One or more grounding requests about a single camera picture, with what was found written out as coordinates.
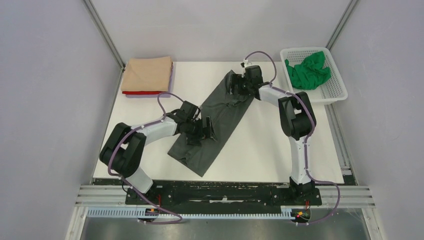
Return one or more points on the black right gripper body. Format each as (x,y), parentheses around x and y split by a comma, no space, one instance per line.
(244,84)

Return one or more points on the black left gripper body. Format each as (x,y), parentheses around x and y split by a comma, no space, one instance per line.
(195,126)

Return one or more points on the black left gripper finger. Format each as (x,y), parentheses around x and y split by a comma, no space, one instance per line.
(194,139)
(208,130)

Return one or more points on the dark grey t-shirt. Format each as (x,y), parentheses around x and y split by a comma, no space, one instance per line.
(226,111)

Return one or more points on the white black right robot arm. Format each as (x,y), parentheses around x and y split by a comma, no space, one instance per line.
(297,120)

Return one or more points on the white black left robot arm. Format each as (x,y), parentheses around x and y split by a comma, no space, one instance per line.
(122,152)

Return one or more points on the beige folded t-shirt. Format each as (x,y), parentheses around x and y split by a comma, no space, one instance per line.
(147,75)

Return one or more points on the green crumpled t-shirt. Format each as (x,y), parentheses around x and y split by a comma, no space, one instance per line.
(310,73)

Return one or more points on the red folded t-shirt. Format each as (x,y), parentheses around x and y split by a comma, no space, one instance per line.
(141,93)

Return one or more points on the white plastic laundry basket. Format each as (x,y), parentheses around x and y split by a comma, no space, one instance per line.
(331,91)

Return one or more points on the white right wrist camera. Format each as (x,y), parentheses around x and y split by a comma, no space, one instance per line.
(244,64)

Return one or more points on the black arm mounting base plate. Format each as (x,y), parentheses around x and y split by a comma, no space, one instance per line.
(222,197)

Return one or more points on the white slotted cable duct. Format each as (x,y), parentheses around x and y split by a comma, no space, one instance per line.
(148,214)

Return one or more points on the right aluminium corner post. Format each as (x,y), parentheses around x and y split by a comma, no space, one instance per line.
(341,23)

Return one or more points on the aluminium corner post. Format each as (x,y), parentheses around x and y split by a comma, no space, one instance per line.
(341,23)
(104,33)

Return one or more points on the aluminium frame rail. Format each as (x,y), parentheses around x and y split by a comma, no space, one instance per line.
(351,197)

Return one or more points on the left aluminium corner post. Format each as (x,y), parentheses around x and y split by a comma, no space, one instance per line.
(104,33)

